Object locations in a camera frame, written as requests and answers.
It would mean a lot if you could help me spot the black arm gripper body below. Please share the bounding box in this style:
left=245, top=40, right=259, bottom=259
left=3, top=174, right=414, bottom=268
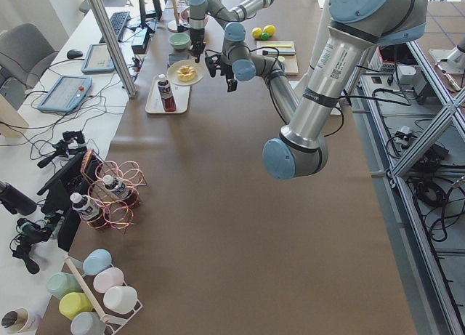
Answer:
left=190, top=28, right=206, bottom=51

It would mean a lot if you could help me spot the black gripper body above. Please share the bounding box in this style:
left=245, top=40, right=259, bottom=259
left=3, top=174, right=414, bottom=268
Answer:
left=215, top=54, right=235, bottom=81

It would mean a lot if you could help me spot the white round plate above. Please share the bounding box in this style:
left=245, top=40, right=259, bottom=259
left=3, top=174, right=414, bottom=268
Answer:
left=166, top=60, right=207, bottom=86

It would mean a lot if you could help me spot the glazed twisted ring donut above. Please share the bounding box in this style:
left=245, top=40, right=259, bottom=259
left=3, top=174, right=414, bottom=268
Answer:
left=176, top=65, right=197, bottom=82

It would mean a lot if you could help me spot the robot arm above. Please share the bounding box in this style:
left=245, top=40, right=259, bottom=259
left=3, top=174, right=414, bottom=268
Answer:
left=189, top=0, right=274, bottom=92
left=190, top=0, right=428, bottom=179

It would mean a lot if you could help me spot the cream rabbit tray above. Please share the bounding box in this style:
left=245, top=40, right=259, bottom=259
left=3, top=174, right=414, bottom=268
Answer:
left=145, top=76, right=190, bottom=114

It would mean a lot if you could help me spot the dark tea bottle on tray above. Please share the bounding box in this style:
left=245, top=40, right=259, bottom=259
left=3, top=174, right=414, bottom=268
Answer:
left=157, top=74, right=177, bottom=112

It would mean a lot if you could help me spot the dark grey folded cloth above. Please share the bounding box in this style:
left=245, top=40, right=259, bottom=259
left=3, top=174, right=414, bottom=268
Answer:
left=167, top=52, right=190, bottom=68

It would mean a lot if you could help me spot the mint green bowl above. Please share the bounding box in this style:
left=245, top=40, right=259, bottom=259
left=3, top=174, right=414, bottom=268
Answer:
left=169, top=33, right=191, bottom=50

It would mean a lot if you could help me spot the pink bowl with ice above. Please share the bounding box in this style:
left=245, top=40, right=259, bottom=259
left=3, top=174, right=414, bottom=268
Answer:
left=181, top=7, right=209, bottom=32

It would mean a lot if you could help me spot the round wooden stand base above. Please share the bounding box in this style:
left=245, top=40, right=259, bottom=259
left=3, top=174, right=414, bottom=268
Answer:
left=167, top=20, right=189, bottom=33

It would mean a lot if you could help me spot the yellow plastic knife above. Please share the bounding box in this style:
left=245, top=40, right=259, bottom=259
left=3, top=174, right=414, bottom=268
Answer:
left=266, top=42, right=293, bottom=48

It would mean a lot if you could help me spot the yellow lemon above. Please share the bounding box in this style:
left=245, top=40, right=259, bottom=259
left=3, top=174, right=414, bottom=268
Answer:
left=263, top=25, right=276, bottom=37
left=251, top=27, right=263, bottom=39

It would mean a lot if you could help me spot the green lime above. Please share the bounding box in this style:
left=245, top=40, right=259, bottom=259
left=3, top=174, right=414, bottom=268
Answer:
left=259, top=32, right=270, bottom=41

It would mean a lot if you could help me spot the wooden cutting board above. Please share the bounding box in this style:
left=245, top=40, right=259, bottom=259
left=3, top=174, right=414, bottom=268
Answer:
left=256, top=41, right=299, bottom=76

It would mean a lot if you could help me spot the black keyboard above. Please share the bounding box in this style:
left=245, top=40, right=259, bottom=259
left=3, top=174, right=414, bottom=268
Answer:
left=110, top=12, right=130, bottom=42

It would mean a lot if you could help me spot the blue teach pendant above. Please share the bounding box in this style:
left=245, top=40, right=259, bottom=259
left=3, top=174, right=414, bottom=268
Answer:
left=81, top=44, right=115, bottom=74
left=37, top=76, right=92, bottom=113

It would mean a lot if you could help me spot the black computer mouse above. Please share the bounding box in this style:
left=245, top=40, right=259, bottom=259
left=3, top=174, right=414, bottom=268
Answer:
left=66, top=49, right=83, bottom=60

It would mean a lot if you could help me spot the tea bottle in rack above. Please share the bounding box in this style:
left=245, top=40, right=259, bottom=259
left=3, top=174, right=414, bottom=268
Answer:
left=70, top=193, right=108, bottom=230
left=102, top=174, right=139, bottom=208

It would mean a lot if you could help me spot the grey office chair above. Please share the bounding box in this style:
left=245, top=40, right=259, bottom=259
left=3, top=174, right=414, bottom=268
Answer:
left=1, top=23, right=58, bottom=110

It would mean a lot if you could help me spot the blue cup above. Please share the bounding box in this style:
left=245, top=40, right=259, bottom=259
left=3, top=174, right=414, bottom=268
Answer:
left=83, top=249, right=112, bottom=275

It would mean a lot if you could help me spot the pink cup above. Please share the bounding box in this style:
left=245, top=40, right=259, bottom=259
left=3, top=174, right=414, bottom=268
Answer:
left=93, top=267, right=124, bottom=294

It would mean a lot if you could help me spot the white cup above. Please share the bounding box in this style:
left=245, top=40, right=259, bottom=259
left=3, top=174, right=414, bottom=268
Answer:
left=103, top=286, right=138, bottom=315

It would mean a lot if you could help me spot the green cup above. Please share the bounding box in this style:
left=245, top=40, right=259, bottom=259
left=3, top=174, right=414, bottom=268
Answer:
left=46, top=272, right=82, bottom=299

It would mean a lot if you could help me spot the yellow cup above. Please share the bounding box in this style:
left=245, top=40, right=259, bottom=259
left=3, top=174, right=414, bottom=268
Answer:
left=59, top=292, right=94, bottom=320

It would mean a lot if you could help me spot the grey cup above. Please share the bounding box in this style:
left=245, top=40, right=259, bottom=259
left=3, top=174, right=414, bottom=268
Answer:
left=70, top=312, right=106, bottom=335

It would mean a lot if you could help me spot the paper cup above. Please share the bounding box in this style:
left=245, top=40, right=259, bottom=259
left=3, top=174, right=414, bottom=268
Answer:
left=1, top=308, right=41, bottom=334

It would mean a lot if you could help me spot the aluminium frame post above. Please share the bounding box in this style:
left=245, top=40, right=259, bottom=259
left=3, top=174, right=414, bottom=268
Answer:
left=87, top=0, right=137, bottom=99

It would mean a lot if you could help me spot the copper wire bottle rack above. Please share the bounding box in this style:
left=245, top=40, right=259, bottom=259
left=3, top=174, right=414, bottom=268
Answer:
left=80, top=150, right=147, bottom=233

